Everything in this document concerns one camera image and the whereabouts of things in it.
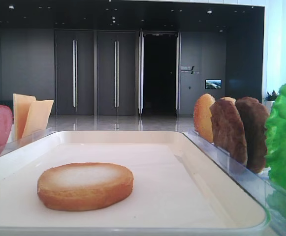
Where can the upright bread slice right rack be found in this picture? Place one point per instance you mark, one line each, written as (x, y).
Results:
(202, 116)

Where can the inner brown meat patty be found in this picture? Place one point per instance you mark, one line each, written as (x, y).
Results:
(228, 130)

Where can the brown meat patty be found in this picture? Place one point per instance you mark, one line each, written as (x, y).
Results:
(228, 130)
(254, 115)

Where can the bread slice on tray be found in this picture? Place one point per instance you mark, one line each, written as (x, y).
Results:
(84, 186)

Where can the inner yellow cheese slice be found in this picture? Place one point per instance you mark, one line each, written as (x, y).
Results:
(38, 116)

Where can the outer brown meat patty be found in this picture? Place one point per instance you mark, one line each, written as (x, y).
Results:
(254, 115)

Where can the outer orange cheese slice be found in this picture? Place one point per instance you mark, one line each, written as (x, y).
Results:
(21, 105)

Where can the grey double door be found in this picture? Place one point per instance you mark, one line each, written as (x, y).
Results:
(96, 72)

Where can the white rectangular tray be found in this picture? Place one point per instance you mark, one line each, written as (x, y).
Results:
(177, 191)

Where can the potted plant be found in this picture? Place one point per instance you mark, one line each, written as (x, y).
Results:
(271, 96)

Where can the wall display screen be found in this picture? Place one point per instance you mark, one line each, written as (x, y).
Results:
(213, 84)

